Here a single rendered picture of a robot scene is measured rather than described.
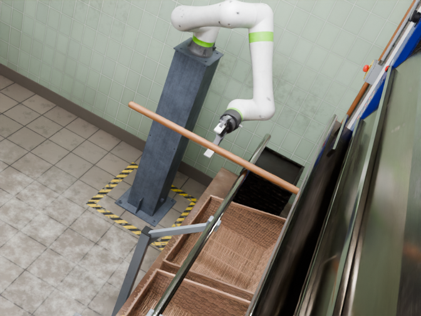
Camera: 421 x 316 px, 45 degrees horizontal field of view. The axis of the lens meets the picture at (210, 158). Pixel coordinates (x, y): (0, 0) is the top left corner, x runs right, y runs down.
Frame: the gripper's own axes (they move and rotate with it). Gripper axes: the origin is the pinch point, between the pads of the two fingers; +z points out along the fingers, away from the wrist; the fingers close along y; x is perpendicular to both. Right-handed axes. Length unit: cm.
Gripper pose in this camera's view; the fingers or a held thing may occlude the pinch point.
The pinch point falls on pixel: (212, 143)
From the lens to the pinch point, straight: 217.5
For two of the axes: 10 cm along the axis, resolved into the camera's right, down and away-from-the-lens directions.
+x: -8.8, -4.6, 1.2
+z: -3.6, 4.8, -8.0
